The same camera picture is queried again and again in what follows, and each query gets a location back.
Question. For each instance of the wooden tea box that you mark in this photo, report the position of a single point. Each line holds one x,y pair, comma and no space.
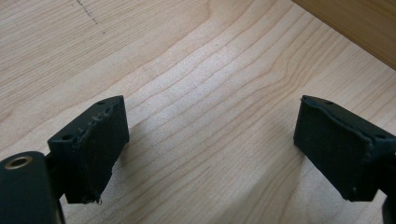
358,21

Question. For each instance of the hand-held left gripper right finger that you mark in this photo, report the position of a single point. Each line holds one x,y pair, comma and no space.
336,149

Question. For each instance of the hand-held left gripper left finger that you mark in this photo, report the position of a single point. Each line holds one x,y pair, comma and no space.
93,149

